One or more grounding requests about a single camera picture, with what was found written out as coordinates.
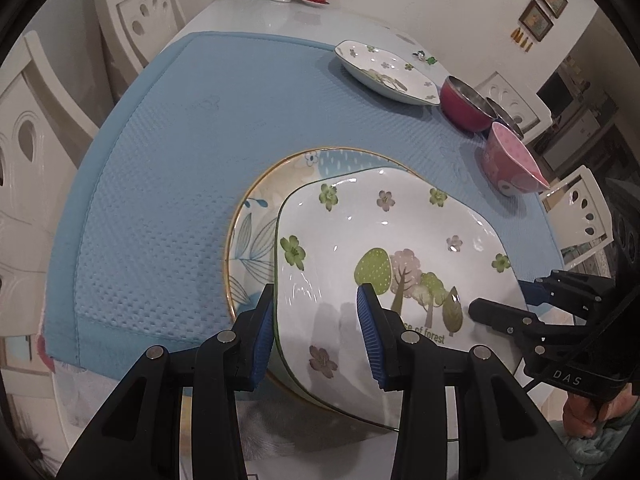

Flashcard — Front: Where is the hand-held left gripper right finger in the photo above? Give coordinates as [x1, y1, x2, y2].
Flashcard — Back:
[356, 283, 583, 480]

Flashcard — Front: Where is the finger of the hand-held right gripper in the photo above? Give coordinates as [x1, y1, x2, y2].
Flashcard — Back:
[467, 297, 553, 361]
[517, 269, 616, 321]

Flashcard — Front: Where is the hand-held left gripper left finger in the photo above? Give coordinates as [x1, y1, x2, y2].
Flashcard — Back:
[55, 284, 276, 480]

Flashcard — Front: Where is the square floral tree plate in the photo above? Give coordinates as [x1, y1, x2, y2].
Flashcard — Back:
[274, 166, 538, 433]
[334, 40, 442, 107]

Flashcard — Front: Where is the round leaf pattern plate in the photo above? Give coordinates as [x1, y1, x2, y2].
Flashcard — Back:
[225, 147, 426, 411]

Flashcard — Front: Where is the pink dotted bowl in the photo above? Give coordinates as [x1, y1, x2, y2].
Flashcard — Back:
[481, 121, 551, 196]

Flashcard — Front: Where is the blue steel-lined bowl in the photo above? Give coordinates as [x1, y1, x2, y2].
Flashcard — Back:
[484, 97, 526, 141]

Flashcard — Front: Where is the red steel-lined bowl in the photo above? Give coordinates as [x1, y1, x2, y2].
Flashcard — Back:
[440, 76, 497, 133]

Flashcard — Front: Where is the person's right hand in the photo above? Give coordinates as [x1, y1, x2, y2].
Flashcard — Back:
[562, 390, 640, 441]

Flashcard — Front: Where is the white dining chair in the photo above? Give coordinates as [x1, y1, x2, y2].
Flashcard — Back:
[0, 30, 101, 281]
[472, 71, 553, 146]
[95, 0, 188, 101]
[540, 165, 617, 273]

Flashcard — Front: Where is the teal quilted cloth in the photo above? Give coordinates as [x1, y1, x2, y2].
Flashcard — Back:
[557, 412, 640, 480]

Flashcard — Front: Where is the blue textured table mat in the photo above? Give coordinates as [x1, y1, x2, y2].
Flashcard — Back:
[44, 31, 566, 381]

